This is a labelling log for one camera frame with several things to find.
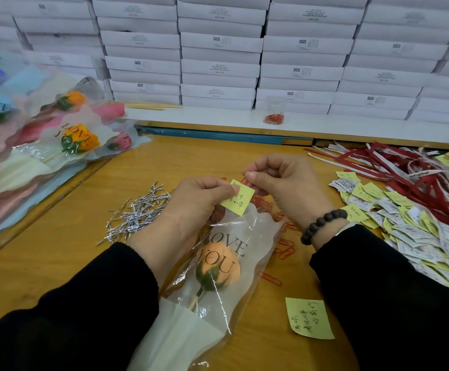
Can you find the person's right hand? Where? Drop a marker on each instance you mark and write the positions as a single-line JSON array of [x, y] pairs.
[[294, 189]]

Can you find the person's left hand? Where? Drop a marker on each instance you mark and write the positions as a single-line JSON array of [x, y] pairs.
[[178, 224]]

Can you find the small yellow note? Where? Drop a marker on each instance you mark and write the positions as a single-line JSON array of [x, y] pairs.
[[238, 198]]

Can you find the peach rose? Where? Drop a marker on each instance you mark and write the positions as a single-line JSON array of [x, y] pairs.
[[209, 282]]

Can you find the pile of yellow white tags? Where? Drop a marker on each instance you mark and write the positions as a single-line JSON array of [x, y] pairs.
[[394, 220]]

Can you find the pile of red ribbons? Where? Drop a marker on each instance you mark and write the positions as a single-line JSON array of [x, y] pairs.
[[410, 170]]

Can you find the pile of flowers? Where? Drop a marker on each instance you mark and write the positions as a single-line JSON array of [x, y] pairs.
[[24, 154]]

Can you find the person's right forearm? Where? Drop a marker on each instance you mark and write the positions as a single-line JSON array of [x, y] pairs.
[[394, 305]]

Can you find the person's left forearm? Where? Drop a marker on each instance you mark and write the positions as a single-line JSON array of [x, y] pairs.
[[58, 313]]

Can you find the pile of silver twist ties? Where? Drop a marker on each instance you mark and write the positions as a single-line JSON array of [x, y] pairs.
[[136, 214]]

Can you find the pile of orange paper clips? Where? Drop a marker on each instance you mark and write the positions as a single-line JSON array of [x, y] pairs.
[[285, 247]]

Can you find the small bag of red clips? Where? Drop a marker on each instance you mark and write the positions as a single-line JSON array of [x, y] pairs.
[[274, 119]]

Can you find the long white board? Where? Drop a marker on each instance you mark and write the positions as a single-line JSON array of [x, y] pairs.
[[348, 127]]

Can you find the wooden sticks bundle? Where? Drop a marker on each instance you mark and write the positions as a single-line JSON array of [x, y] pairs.
[[151, 106]]

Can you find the wall of stacked white boxes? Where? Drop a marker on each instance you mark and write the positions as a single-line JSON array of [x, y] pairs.
[[209, 46]]

